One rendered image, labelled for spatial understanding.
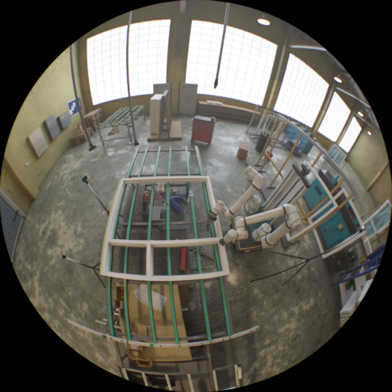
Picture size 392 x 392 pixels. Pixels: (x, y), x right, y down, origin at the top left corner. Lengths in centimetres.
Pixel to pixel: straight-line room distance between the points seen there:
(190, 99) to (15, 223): 976
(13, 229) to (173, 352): 594
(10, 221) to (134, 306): 544
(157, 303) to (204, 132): 450
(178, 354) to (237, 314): 124
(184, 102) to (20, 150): 814
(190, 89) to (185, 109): 120
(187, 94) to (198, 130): 363
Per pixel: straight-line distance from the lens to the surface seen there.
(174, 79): 779
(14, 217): 629
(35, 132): 697
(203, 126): 450
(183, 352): 202
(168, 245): 157
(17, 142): 668
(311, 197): 473
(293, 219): 137
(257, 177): 152
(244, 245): 238
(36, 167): 698
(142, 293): 182
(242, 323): 274
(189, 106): 793
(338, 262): 433
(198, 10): 936
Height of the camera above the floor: 238
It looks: 52 degrees down
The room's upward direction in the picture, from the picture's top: 9 degrees clockwise
